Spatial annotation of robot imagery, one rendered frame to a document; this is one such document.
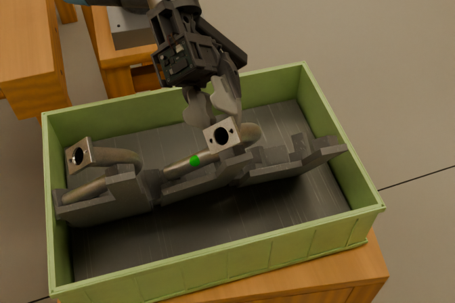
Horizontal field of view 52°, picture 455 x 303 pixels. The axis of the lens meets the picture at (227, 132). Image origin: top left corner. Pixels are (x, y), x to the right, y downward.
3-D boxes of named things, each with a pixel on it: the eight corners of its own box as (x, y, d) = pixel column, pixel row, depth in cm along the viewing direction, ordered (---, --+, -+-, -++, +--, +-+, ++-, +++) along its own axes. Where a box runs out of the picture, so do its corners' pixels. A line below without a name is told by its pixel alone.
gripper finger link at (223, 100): (217, 139, 63) (189, 81, 66) (240, 136, 68) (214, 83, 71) (233, 128, 62) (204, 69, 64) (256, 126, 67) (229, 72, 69)
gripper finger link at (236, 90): (219, 109, 68) (195, 59, 70) (225, 109, 70) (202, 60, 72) (242, 92, 66) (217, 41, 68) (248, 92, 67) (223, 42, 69)
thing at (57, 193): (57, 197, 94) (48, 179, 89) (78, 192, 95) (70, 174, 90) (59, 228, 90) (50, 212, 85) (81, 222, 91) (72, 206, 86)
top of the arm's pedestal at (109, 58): (189, -12, 156) (188, -22, 153) (212, 51, 137) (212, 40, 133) (91, 3, 151) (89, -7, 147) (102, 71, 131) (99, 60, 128)
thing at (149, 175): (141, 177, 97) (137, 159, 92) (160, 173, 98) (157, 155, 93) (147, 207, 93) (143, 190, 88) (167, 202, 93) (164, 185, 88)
